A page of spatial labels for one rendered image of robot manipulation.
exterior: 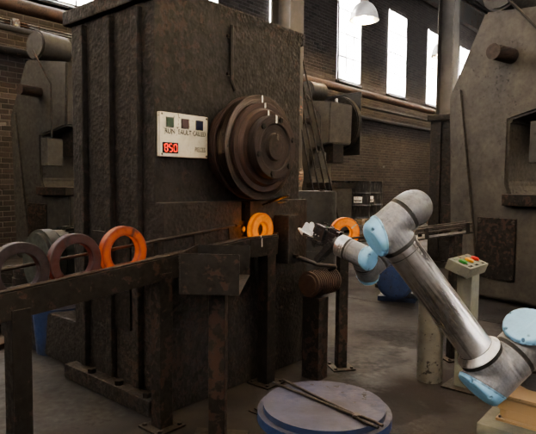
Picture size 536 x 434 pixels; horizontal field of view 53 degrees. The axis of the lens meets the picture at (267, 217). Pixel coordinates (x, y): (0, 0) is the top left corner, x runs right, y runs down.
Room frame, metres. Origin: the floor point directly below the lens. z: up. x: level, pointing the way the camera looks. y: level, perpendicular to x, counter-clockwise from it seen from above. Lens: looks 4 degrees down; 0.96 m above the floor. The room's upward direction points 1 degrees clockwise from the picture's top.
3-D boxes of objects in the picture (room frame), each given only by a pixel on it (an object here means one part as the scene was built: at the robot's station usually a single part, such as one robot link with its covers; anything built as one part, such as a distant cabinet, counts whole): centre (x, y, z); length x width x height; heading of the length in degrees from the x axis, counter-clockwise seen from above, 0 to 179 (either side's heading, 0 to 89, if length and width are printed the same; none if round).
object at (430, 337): (2.56, -0.80, 0.26); 0.12 x 0.12 x 0.52
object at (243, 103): (2.45, 0.05, 1.11); 0.47 x 0.06 x 0.47; 139
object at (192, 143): (2.27, 0.36, 1.15); 0.26 x 0.02 x 0.18; 139
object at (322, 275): (2.61, -0.27, 0.27); 0.22 x 0.13 x 0.53; 139
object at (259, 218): (2.48, 0.03, 0.74); 0.16 x 0.03 x 0.16; 140
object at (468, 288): (2.49, -0.95, 0.31); 0.24 x 0.16 x 0.62; 139
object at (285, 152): (2.39, -0.02, 1.11); 0.28 x 0.06 x 0.28; 139
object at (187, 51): (2.73, 0.38, 0.88); 1.08 x 0.73 x 1.76; 139
